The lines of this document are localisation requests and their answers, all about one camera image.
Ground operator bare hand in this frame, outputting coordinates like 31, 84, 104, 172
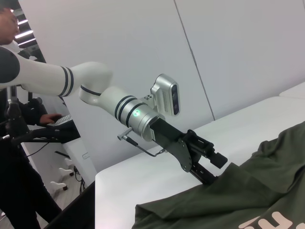
39, 114, 63, 125

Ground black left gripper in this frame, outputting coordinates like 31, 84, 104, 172
149, 118, 229, 186

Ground white rolling stand base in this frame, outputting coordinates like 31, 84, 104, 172
51, 150, 73, 191

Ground grey keyboard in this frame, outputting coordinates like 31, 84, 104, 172
46, 114, 73, 127

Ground operator in black clothes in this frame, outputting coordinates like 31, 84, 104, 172
0, 7, 63, 229

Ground dark green FREE t-shirt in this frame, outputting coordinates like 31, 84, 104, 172
132, 120, 305, 229

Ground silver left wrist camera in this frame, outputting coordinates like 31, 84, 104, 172
149, 73, 181, 117

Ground black floor cables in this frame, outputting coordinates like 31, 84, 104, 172
73, 166, 87, 190

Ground black equipment rig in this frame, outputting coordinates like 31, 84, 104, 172
0, 85, 29, 144

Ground left gripper cable with plug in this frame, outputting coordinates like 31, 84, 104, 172
116, 127, 167, 158

